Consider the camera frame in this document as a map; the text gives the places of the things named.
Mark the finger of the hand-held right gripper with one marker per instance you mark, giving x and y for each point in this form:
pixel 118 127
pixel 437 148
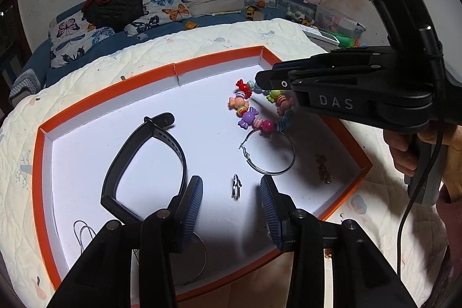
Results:
pixel 274 81
pixel 343 59

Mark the green toy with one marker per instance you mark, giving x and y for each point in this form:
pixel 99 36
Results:
pixel 345 40

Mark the thin silver hoop earring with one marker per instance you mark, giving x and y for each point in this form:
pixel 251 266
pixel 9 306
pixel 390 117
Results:
pixel 205 257

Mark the small bronze earring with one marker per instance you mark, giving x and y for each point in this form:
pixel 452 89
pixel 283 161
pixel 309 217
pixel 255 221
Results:
pixel 322 167

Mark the orange shallow box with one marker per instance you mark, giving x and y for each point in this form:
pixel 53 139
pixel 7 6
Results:
pixel 90 156

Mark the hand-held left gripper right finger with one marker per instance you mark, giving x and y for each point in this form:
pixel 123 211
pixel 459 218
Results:
pixel 270 210

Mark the small silver earring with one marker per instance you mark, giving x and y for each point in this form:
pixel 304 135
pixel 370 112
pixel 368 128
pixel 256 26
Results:
pixel 236 189

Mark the person's right forearm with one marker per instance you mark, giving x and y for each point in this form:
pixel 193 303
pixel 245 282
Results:
pixel 451 239

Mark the large dark hoop earring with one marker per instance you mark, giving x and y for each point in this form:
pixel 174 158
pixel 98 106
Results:
pixel 250 162

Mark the white flat device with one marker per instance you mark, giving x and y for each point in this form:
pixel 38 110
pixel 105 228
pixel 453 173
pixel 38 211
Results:
pixel 319 35

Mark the person's right hand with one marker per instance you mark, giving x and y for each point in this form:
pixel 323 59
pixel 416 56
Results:
pixel 399 151

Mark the yellow toy truck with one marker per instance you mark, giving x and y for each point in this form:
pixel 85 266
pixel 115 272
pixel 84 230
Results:
pixel 253 13

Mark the white quilted blanket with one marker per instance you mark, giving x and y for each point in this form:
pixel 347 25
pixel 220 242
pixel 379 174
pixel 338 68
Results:
pixel 223 37

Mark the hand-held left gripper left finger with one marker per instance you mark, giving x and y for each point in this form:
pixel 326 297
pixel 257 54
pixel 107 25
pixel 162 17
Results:
pixel 191 207

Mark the butterfly print pillow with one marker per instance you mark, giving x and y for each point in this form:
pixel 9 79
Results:
pixel 162 5
pixel 72 41

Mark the black quilted bag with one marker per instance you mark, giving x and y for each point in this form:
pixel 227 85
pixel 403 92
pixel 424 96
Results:
pixel 115 8

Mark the clear storage bin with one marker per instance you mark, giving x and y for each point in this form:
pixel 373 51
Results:
pixel 339 23

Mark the black smart band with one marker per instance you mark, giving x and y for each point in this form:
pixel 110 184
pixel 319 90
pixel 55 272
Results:
pixel 108 178

